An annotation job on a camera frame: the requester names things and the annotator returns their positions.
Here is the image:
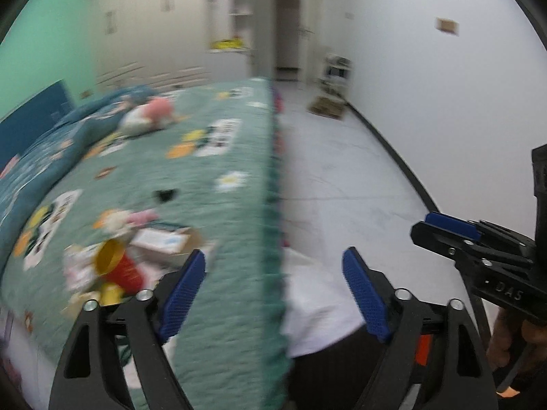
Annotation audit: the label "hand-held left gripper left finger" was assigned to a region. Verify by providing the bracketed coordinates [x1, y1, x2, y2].
[48, 249, 207, 410]

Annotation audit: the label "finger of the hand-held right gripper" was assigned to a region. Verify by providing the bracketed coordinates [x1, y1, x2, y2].
[410, 221, 537, 274]
[425, 211, 536, 249]

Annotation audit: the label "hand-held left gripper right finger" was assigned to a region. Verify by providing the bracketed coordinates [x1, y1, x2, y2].
[342, 246, 498, 410]

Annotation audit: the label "person's right hand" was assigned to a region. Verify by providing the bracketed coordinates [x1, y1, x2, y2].
[489, 307, 547, 390]

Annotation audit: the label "white cloth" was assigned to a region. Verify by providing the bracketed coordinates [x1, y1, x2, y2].
[280, 248, 368, 358]

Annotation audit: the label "small open cardboard box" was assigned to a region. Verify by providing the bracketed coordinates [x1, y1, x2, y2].
[128, 226, 216, 270]

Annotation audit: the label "red yellow paper cup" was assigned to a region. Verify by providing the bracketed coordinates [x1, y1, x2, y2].
[95, 239, 146, 295]

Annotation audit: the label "green flower printed blanket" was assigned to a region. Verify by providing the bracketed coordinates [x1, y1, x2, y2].
[0, 78, 295, 410]

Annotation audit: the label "small yellow container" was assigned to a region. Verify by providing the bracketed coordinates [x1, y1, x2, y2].
[100, 284, 126, 306]

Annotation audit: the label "dark cloth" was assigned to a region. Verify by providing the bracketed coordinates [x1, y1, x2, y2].
[286, 329, 387, 410]

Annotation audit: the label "white fluffy ball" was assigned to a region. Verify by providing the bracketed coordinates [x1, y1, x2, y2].
[103, 210, 133, 235]

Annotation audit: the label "crumpled white pink wrapper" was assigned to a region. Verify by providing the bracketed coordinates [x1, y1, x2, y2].
[63, 244, 103, 293]

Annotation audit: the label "brown doormat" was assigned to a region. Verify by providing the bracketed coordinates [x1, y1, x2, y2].
[308, 96, 347, 119]

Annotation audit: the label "pink white plush toy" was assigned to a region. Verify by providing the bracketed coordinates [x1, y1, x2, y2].
[117, 96, 178, 135]

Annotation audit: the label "white storage cart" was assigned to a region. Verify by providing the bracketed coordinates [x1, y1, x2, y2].
[318, 53, 353, 95]

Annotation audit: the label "blue floral quilt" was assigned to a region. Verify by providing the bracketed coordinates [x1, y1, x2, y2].
[0, 85, 159, 240]

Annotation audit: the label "white door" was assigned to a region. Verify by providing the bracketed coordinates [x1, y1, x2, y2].
[299, 0, 328, 88]

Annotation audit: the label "blue padded headboard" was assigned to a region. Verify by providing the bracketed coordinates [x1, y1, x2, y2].
[0, 79, 78, 167]

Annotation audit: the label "yellow toys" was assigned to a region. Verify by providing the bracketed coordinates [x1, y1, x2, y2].
[209, 38, 246, 51]

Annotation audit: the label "white shelf unit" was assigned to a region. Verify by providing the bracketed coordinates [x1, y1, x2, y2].
[205, 0, 257, 82]

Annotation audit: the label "cream wardrobe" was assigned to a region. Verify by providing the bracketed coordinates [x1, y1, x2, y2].
[88, 0, 210, 90]

